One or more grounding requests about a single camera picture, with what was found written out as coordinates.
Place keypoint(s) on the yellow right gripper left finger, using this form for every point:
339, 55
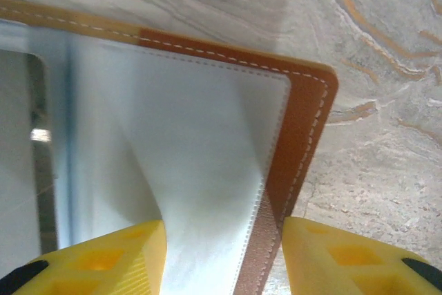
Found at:
103, 267

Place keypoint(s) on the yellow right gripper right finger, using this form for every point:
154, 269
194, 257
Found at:
345, 267

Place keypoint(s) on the black VIP card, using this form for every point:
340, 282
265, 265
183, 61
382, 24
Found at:
43, 188

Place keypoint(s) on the brown leather card holder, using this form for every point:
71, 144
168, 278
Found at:
304, 119

